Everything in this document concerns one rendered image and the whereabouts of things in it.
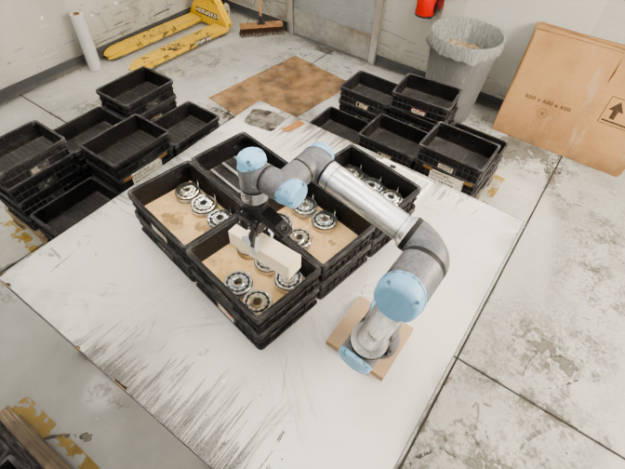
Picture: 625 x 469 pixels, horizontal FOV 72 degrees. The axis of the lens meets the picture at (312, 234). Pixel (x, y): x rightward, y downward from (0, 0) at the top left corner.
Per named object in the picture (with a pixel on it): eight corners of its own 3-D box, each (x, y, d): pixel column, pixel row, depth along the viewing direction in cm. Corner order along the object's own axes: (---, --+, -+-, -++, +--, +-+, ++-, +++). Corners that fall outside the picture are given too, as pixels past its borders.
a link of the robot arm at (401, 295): (386, 348, 144) (455, 266, 100) (362, 383, 136) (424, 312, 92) (356, 326, 147) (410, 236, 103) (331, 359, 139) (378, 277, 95)
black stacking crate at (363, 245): (372, 244, 174) (377, 225, 166) (321, 287, 160) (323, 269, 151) (303, 194, 192) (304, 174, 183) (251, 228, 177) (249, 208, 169)
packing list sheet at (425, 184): (435, 181, 217) (435, 180, 216) (415, 207, 204) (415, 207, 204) (378, 155, 228) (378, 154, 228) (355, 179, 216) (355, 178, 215)
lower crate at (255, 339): (319, 303, 168) (321, 286, 159) (260, 354, 154) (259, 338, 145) (252, 245, 186) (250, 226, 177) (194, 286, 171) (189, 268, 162)
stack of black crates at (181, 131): (195, 140, 319) (187, 100, 293) (226, 157, 308) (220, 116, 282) (153, 169, 297) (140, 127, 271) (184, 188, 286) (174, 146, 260)
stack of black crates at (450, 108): (448, 145, 327) (467, 90, 292) (429, 168, 308) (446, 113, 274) (398, 125, 342) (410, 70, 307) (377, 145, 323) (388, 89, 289)
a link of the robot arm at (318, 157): (473, 238, 106) (317, 127, 115) (454, 268, 100) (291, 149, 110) (451, 261, 115) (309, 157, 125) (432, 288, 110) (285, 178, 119)
